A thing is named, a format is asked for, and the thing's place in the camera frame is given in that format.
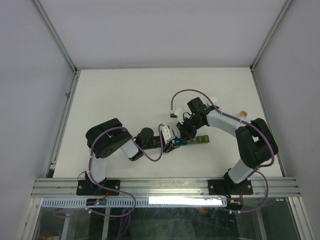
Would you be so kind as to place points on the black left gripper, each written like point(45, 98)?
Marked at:
point(168, 147)

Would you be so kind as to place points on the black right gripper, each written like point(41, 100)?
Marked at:
point(185, 133)

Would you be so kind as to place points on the multicolour weekly pill organizer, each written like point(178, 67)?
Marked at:
point(200, 139)

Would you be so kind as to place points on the white pill bottle blue label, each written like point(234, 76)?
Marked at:
point(212, 100)

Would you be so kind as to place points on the clear pill bottle with capsules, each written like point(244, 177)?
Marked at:
point(243, 114)

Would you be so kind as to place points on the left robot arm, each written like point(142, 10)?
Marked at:
point(106, 138)

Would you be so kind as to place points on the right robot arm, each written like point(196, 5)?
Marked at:
point(256, 145)

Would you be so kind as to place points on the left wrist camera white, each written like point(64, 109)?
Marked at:
point(167, 133)

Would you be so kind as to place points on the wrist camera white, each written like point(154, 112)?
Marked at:
point(176, 113)
point(167, 133)

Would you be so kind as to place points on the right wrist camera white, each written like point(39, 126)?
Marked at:
point(176, 113)

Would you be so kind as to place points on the grey slotted cable duct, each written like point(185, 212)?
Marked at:
point(140, 202)

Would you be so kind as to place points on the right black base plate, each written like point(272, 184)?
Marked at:
point(228, 188)

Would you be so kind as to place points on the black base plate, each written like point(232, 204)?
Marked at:
point(85, 187)
point(228, 188)

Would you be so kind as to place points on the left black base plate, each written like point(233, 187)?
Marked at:
point(85, 187)

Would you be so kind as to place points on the left aluminium frame post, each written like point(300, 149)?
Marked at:
point(38, 6)

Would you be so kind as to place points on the aluminium frame post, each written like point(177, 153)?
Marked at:
point(38, 6)
point(272, 31)

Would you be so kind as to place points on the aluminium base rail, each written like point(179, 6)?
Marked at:
point(274, 187)

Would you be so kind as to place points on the right aluminium frame post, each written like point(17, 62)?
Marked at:
point(272, 31)

